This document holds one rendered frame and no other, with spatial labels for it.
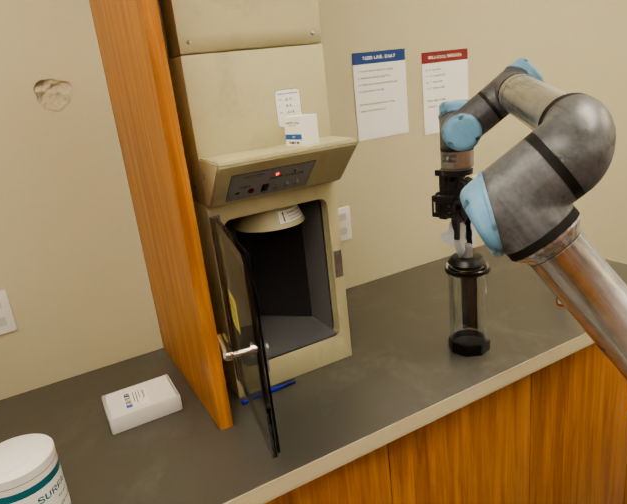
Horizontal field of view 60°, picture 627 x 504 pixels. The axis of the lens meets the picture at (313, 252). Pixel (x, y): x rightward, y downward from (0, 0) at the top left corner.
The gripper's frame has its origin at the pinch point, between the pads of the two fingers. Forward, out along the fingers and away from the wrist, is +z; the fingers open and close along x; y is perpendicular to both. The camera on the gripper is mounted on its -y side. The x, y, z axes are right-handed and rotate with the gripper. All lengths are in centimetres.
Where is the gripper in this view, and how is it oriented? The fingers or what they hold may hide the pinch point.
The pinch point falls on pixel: (466, 250)
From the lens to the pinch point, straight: 137.5
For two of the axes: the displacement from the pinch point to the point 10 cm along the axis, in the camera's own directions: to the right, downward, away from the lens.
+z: 1.1, 9.5, 3.0
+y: -6.9, -1.5, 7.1
